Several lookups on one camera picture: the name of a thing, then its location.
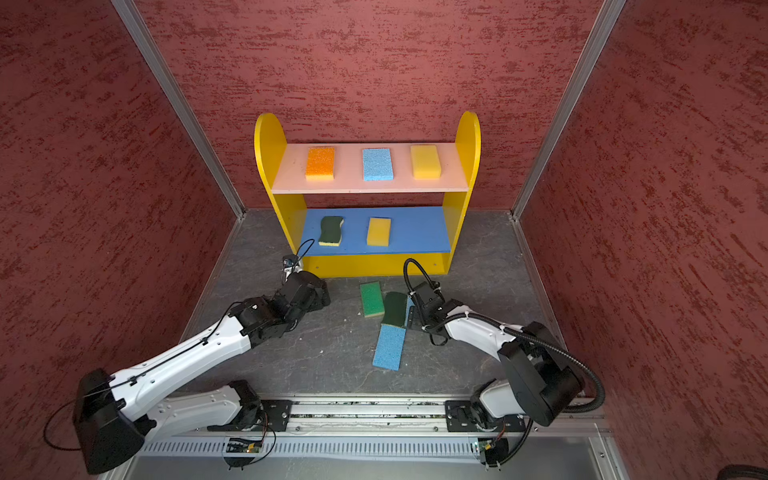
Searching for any thin black left cable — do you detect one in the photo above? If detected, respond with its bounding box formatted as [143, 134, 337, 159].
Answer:
[41, 238, 316, 452]

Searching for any yellow sponge front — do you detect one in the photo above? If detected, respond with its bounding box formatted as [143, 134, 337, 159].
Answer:
[366, 217, 392, 248]

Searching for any yellow wooden two-tier shelf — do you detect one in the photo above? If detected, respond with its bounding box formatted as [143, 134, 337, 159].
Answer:
[254, 111, 481, 278]

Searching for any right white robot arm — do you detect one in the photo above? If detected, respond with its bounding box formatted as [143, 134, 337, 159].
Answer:
[408, 281, 593, 431]

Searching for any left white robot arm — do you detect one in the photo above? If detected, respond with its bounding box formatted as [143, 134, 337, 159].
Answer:
[72, 271, 331, 475]

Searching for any dark green wavy sponge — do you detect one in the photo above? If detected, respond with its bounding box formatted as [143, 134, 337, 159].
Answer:
[381, 292, 408, 329]
[318, 216, 344, 247]

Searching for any right aluminium corner post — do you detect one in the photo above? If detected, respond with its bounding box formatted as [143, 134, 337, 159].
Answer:
[511, 0, 626, 222]

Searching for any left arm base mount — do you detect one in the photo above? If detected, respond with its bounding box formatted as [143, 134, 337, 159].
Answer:
[207, 399, 293, 433]

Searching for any black corrugated cable conduit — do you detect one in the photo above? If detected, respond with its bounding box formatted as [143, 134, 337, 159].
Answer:
[402, 257, 607, 414]

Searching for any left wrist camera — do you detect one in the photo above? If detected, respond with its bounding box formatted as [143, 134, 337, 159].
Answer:
[282, 254, 303, 284]

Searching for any perforated metal vent strip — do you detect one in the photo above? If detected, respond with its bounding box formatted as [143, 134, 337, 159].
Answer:
[140, 437, 479, 461]

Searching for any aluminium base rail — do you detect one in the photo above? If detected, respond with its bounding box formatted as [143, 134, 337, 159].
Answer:
[128, 392, 601, 439]

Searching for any left aluminium corner post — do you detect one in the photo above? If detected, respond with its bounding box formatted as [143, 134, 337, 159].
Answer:
[111, 0, 247, 223]

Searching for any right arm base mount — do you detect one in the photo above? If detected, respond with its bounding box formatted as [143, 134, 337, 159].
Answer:
[444, 400, 526, 434]

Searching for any bright green yellow sponge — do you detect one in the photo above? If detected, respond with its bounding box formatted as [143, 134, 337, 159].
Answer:
[360, 282, 385, 318]

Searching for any orange sponge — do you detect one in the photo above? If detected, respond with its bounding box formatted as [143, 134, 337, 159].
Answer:
[305, 147, 335, 181]

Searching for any aluminium corner post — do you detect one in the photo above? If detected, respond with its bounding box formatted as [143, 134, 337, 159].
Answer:
[111, 0, 247, 223]
[511, 0, 626, 222]

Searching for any blue sponge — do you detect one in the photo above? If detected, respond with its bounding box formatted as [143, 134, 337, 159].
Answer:
[372, 324, 406, 371]
[362, 148, 394, 182]
[404, 297, 415, 329]

